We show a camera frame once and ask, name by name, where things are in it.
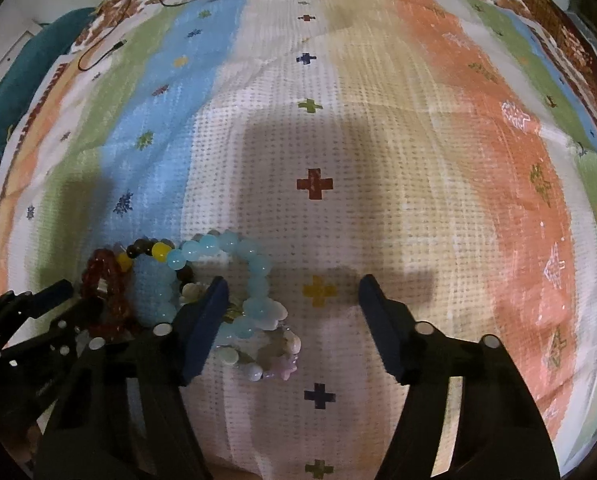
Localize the clear plastic storage box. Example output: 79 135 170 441
565 7 597 91

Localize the dark and yellow bead bracelet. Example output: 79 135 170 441
116 237 199 302

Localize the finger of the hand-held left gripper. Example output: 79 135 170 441
0 280 75 347
1 297 105 377

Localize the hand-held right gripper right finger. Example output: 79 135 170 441
358 274 561 480

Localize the pastel white pink bead bracelet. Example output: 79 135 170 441
213 300 304 384

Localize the teal pillow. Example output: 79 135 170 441
0 7 100 161

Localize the striped colourful cloth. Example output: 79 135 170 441
0 0 597 480

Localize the light blue bead bracelet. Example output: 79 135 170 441
138 230 280 352

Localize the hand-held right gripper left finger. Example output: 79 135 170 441
33 276 229 480

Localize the white headboard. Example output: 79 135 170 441
0 15 46 111

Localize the red bead bracelet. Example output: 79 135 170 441
81 247 135 339

